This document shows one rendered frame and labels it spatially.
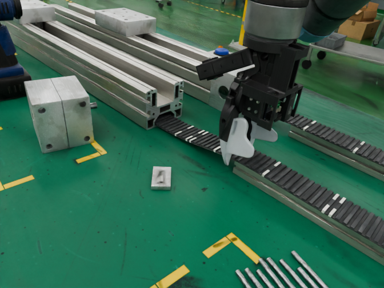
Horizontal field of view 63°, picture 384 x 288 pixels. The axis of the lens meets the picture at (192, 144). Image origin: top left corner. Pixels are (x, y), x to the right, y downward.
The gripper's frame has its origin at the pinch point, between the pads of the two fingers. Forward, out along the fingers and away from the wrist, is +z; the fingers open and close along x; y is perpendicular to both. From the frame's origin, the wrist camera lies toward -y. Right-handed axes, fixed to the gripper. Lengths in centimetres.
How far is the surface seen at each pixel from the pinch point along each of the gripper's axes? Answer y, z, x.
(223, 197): 4.4, 3.1, -8.0
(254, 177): 5.4, 2.0, -1.3
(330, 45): -96, 51, 295
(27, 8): -76, -9, -2
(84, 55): -42.8, -5.5, -3.7
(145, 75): -27.8, -4.0, 2.4
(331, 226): 18.9, 1.9, -1.9
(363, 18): -134, 52, 503
